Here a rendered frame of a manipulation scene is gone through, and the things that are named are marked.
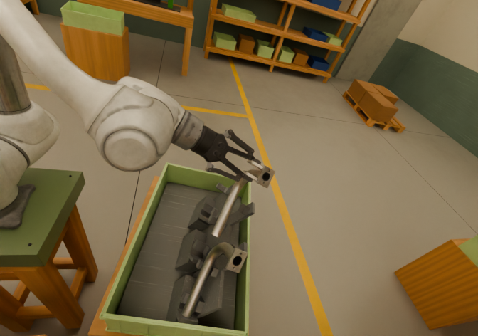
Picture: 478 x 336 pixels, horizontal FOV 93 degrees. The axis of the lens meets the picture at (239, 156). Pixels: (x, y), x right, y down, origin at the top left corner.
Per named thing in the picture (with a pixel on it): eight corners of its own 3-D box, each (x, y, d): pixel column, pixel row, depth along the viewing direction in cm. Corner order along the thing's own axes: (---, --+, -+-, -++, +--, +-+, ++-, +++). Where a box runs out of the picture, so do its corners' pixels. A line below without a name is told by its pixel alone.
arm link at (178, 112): (167, 134, 63) (161, 154, 51) (110, 102, 57) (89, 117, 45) (188, 102, 60) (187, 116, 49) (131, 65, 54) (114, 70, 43)
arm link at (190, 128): (189, 107, 54) (210, 120, 56) (182, 112, 62) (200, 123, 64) (170, 141, 52) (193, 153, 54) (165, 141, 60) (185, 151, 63)
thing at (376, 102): (341, 96, 526) (353, 77, 497) (370, 102, 545) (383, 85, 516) (367, 126, 438) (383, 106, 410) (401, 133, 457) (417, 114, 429)
